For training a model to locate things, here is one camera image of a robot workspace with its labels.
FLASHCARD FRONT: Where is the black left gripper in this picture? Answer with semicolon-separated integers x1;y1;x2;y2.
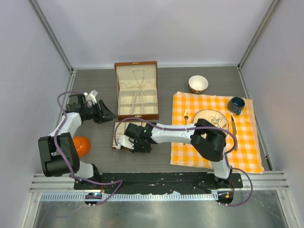
84;100;116;124

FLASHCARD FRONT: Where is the brown jewelry tray insert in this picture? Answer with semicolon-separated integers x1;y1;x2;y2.
112;121;157;151

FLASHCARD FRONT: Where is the silver chain necklace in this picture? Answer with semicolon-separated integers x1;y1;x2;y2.
133;68;146;92

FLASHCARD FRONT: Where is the brown jewelry box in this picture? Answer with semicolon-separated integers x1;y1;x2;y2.
114;61;159;120

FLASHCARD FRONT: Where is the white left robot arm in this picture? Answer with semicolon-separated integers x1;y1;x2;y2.
38;90;116;190

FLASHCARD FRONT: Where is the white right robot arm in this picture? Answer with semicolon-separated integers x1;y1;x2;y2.
116;119;232;188

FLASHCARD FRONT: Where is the orange upturned bowl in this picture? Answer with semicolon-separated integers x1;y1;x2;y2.
73;136;91;157

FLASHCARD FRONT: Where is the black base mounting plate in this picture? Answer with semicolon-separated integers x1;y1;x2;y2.
73;171;243;194

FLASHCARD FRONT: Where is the gold fork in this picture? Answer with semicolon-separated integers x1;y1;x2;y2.
182;109;190;145

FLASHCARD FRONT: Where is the decorated ceramic plate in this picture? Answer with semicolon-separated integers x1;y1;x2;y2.
193;109;229;130

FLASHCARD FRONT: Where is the white ceramic bowl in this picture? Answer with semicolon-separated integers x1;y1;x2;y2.
188;75;209;94

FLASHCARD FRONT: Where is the gold knife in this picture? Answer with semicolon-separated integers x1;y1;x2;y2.
231;116;237;137

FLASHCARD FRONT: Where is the yellow checkered cloth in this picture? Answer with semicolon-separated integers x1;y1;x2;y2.
172;92;264;173

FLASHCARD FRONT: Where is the dark blue mug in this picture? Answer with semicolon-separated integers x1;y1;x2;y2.
227;97;245;115

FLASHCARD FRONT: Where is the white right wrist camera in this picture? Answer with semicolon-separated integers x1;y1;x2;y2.
116;135;134;150

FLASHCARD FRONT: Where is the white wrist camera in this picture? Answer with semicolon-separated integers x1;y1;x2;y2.
83;90;98;106
116;135;134;150

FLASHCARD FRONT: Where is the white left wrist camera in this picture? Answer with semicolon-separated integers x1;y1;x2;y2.
83;90;98;106

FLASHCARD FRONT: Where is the white slotted cable duct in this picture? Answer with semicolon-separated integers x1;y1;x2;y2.
40;192;218;202

